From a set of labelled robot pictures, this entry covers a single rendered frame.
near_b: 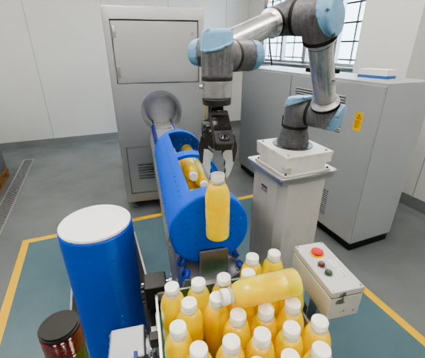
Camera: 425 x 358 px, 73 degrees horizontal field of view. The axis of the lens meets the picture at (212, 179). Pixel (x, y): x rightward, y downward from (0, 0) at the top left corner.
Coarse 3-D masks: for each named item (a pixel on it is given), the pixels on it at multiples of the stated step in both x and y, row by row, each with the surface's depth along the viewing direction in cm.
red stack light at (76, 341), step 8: (80, 320) 49; (80, 328) 49; (72, 336) 47; (80, 336) 48; (40, 344) 46; (56, 344) 45; (64, 344) 46; (72, 344) 47; (80, 344) 49; (48, 352) 46; (56, 352) 46; (64, 352) 46; (72, 352) 47
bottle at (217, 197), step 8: (216, 184) 76; (224, 184) 78; (208, 192) 77; (216, 192) 76; (224, 192) 77; (208, 200) 78; (216, 200) 77; (224, 200) 77; (208, 208) 79; (216, 208) 78; (224, 208) 78; (208, 216) 80; (216, 216) 79; (224, 216) 79; (208, 224) 81; (216, 224) 80; (224, 224) 80; (208, 232) 82; (216, 232) 81; (224, 232) 81; (216, 240) 82
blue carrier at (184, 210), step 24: (168, 144) 150; (192, 144) 177; (168, 168) 126; (216, 168) 136; (168, 192) 111; (192, 192) 98; (168, 216) 101; (192, 216) 96; (240, 216) 101; (192, 240) 100; (240, 240) 105
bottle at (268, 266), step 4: (268, 260) 89; (280, 260) 90; (264, 264) 90; (268, 264) 88; (272, 264) 88; (276, 264) 88; (280, 264) 89; (264, 268) 90; (268, 268) 88; (272, 268) 88; (276, 268) 88; (280, 268) 88; (264, 272) 90
